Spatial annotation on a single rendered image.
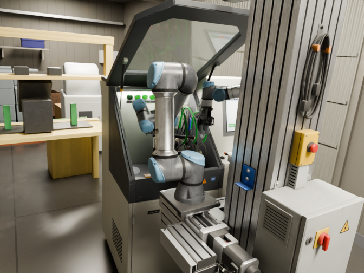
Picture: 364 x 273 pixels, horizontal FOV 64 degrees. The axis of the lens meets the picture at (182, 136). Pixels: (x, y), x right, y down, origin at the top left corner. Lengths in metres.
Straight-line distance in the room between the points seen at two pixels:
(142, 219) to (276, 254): 1.03
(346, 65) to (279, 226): 2.39
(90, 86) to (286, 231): 4.16
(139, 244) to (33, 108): 1.86
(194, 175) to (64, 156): 3.01
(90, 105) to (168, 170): 3.62
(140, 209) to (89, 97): 3.10
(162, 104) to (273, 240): 0.70
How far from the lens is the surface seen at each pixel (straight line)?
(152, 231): 2.07
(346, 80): 3.30
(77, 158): 4.24
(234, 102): 2.40
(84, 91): 4.85
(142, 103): 1.63
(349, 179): 3.41
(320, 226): 1.15
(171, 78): 1.27
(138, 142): 2.35
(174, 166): 1.30
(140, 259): 2.17
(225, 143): 2.36
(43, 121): 3.34
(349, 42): 3.33
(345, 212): 1.25
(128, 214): 1.95
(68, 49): 8.52
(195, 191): 1.39
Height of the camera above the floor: 1.72
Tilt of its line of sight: 16 degrees down
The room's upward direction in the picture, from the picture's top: 4 degrees clockwise
